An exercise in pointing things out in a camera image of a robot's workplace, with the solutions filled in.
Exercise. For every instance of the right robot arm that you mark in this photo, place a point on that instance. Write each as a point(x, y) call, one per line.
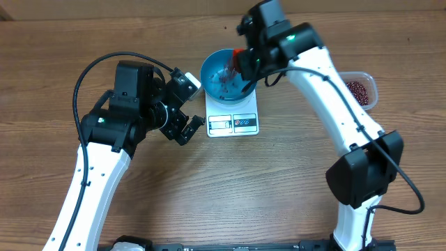
point(368, 156)

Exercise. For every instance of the orange measuring scoop blue handle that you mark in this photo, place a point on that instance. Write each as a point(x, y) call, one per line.
point(234, 64)

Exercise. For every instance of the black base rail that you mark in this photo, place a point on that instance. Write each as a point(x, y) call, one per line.
point(134, 243)

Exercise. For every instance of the blue bowl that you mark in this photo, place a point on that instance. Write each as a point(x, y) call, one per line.
point(220, 81)

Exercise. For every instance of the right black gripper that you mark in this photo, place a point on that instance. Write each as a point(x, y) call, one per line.
point(247, 61)

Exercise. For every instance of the red adzuki beans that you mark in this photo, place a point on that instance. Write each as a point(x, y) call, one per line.
point(359, 92)

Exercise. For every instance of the clear plastic container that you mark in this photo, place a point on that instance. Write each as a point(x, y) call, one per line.
point(368, 81)

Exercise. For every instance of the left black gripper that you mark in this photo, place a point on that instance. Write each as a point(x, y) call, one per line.
point(180, 119)

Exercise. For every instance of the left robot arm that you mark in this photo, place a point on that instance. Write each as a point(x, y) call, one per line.
point(141, 101)

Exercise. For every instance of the white digital kitchen scale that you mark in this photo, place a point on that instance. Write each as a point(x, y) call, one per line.
point(232, 119)

